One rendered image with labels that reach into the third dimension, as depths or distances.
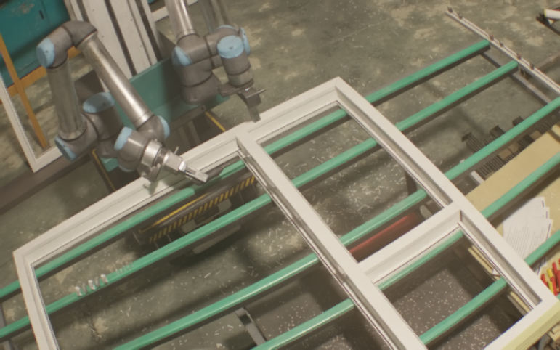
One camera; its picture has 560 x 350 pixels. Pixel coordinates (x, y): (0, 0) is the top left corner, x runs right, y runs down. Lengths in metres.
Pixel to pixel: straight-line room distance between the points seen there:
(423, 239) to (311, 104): 0.85
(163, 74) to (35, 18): 2.85
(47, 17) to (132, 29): 2.82
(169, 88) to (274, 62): 1.50
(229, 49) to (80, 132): 0.86
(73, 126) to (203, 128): 1.02
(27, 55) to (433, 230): 4.59
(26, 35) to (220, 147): 3.65
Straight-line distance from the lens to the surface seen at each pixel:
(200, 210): 3.50
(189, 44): 2.69
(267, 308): 2.60
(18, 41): 6.12
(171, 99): 3.49
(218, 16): 3.19
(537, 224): 2.59
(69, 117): 3.04
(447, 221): 2.25
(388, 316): 2.02
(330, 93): 2.85
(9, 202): 4.76
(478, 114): 4.10
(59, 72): 2.83
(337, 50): 4.81
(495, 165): 3.28
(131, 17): 3.33
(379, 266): 2.17
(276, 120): 2.79
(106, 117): 3.21
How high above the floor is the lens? 2.55
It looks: 40 degrees down
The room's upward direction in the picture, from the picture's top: 20 degrees counter-clockwise
